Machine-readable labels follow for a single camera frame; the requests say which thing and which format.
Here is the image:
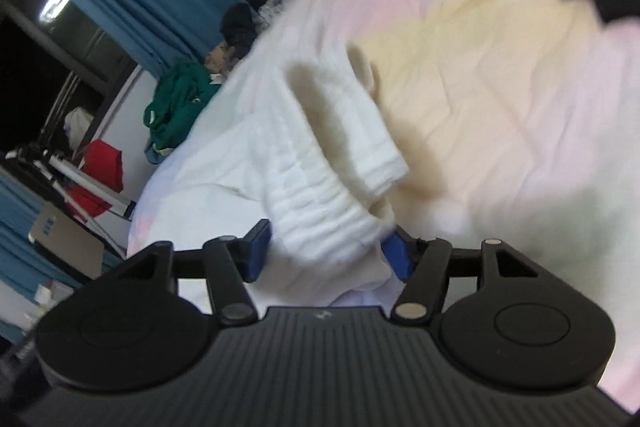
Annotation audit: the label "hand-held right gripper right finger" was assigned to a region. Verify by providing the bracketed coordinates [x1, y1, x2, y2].
[381, 227, 541, 326]

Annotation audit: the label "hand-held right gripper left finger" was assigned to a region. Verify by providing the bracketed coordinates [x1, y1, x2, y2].
[117, 219, 273, 326]

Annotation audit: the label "white pants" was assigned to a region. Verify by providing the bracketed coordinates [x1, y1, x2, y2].
[150, 46, 412, 308]

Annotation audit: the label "green garment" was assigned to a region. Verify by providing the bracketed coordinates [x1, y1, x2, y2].
[143, 62, 222, 164]

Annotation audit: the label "red garment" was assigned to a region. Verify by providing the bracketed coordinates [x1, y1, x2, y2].
[66, 139, 124, 219]

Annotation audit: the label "white bench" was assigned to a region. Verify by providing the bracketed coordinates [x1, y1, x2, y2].
[27, 201, 107, 281]

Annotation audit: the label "pastel bed blanket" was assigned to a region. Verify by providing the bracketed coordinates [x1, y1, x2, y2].
[125, 0, 640, 414]

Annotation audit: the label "beige plush toy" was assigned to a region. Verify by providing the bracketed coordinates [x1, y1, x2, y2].
[206, 41, 237, 74]

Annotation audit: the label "white cloth on rack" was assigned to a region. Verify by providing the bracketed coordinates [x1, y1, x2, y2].
[63, 106, 94, 148]

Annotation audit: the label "black bag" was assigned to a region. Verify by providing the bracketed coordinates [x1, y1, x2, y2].
[219, 2, 262, 58]

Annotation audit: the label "dark window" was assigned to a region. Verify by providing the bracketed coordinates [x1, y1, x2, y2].
[0, 0, 139, 158]

